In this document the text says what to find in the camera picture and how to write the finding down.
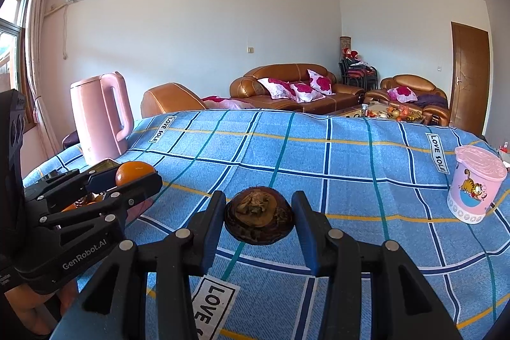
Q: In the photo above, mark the pink tin box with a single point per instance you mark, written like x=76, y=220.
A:
x=139, y=209

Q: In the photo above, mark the purple blanket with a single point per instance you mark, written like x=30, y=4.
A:
x=432, y=101

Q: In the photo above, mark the pink cartoon print cup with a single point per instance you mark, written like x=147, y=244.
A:
x=472, y=184

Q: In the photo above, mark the coffee table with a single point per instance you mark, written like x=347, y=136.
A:
x=378, y=112

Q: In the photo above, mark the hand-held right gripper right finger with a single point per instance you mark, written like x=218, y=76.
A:
x=306, y=232

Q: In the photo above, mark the orange leather chair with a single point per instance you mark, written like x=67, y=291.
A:
x=167, y=99

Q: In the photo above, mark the white red floral pillow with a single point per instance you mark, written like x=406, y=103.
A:
x=277, y=88
x=402, y=94
x=305, y=91
x=322, y=81

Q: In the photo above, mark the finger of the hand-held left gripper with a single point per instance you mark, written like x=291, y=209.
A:
x=139, y=188
x=67, y=180

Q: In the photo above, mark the brown wooden door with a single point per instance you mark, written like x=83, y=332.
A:
x=470, y=77

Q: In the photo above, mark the red plush toy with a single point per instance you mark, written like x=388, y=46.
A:
x=351, y=54

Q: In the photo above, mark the blue plaid tablecloth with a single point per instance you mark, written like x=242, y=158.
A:
x=338, y=184

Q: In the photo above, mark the brown leather sofa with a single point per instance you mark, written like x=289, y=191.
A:
x=247, y=85

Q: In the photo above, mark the dark brown round fruit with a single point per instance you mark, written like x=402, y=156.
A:
x=259, y=218

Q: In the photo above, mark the brown leather armchair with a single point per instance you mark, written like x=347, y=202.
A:
x=410, y=81

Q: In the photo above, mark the small red white bottle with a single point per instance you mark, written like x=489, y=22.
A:
x=505, y=147

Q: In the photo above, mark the tall patterned vase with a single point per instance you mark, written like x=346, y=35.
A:
x=345, y=43

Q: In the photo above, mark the pink electric kettle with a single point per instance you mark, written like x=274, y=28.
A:
x=93, y=117

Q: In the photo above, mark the pink curtain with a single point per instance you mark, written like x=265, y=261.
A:
x=38, y=45

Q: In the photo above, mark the stacked dark chairs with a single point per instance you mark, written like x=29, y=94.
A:
x=358, y=71

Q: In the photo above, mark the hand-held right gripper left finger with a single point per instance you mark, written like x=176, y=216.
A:
x=213, y=228

